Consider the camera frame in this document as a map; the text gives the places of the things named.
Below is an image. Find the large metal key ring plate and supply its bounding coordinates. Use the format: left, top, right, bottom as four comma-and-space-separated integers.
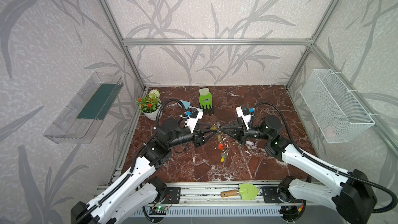
214, 123, 229, 158

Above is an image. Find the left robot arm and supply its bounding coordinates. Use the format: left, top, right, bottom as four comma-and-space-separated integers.
70, 117, 217, 224

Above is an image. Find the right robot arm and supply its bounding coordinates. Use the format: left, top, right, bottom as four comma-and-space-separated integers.
220, 115, 377, 224

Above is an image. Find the light blue toy trowel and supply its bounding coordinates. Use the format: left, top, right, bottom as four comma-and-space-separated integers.
180, 100, 191, 110

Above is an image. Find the green black garden glove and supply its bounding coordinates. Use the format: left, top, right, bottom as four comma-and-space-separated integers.
199, 88, 214, 115

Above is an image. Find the potted plant white pot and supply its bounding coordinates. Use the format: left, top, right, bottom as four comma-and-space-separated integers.
136, 89, 161, 121

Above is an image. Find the green lit circuit board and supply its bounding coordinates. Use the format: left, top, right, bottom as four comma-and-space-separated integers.
149, 206, 170, 216

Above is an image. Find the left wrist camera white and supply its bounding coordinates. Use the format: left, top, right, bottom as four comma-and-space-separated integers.
186, 107, 204, 133

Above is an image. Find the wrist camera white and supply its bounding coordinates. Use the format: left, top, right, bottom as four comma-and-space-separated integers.
186, 107, 204, 133
236, 106, 255, 130

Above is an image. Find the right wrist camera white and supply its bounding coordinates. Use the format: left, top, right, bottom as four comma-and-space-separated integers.
236, 106, 255, 130

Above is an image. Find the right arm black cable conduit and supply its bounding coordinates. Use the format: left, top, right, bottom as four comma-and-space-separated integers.
253, 101, 398, 214

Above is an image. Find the green toy shovel wooden handle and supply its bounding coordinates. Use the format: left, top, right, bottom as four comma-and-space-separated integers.
221, 183, 259, 201

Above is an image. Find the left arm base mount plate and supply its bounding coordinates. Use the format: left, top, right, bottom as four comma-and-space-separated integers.
162, 187, 181, 204

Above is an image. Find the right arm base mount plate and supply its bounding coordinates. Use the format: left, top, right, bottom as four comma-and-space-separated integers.
259, 186, 280, 204

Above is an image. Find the white wire mesh basket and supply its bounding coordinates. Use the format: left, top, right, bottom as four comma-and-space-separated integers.
301, 68, 375, 144

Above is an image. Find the clear acrylic wall shelf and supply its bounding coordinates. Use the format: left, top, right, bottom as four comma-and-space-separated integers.
44, 72, 124, 144

